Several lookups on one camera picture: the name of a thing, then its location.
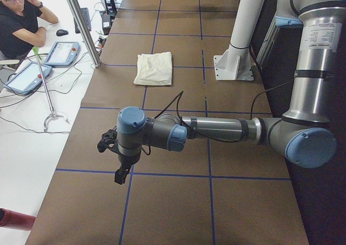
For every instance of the seated person in black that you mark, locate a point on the seated person in black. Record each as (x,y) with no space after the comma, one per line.
(20,31)

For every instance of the blue teach pendant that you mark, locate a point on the blue teach pendant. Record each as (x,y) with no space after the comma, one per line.
(26,80)
(62,54)

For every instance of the black computer mouse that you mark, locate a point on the black computer mouse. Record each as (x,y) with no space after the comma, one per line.
(61,32)

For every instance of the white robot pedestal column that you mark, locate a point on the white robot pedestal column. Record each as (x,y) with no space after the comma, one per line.
(235,63)

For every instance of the red cylinder bottle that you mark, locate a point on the red cylinder bottle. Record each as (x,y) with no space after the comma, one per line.
(15,220)

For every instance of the black keyboard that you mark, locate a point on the black keyboard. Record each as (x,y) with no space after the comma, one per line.
(86,18)

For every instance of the aluminium frame post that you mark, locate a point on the aluminium frame post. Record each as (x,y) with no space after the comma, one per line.
(77,14)

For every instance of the metal reacher grabber stick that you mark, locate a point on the metal reacher grabber stick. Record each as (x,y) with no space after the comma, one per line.
(54,115)

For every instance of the far blue teach pendant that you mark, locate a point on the far blue teach pendant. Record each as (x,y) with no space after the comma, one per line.
(62,54)

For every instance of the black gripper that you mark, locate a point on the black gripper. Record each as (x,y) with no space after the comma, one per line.
(126,161)

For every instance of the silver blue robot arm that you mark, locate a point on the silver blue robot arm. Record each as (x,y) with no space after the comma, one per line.
(300,135)

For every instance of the cream long-sleeve cat shirt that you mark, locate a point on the cream long-sleeve cat shirt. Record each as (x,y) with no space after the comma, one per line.
(154,69)

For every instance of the near blue teach pendant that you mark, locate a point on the near blue teach pendant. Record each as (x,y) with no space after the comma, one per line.
(26,80)

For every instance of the dark box with white label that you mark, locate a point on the dark box with white label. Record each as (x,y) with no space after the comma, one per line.
(106,23)

